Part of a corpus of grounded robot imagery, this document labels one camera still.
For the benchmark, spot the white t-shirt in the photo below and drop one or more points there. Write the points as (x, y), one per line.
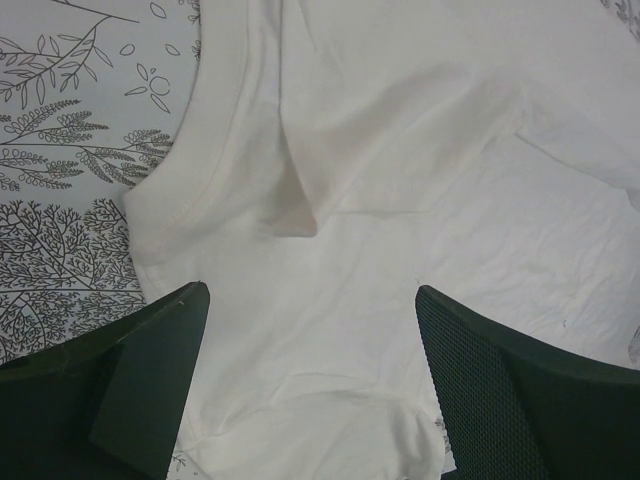
(375, 200)

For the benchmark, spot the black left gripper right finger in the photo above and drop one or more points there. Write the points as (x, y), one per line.
(518, 408)

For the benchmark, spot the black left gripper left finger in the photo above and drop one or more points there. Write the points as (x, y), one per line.
(109, 403)

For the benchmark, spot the floral patterned table mat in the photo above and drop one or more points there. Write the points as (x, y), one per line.
(65, 165)

